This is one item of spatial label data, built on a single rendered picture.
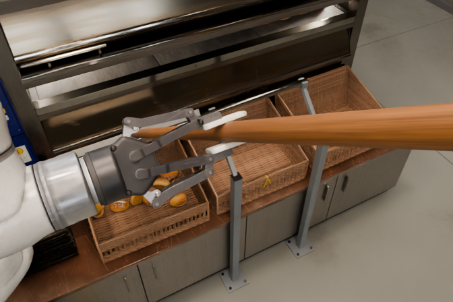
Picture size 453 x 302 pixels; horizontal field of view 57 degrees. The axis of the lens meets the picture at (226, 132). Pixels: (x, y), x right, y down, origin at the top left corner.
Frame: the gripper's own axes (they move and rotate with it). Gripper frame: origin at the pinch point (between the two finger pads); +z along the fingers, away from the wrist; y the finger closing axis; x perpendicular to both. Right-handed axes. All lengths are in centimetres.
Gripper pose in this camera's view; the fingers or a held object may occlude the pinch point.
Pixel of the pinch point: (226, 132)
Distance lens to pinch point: 62.0
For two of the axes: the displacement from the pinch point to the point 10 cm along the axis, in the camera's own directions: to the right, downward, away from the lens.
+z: 8.9, -3.2, 3.4
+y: 3.0, 9.5, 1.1
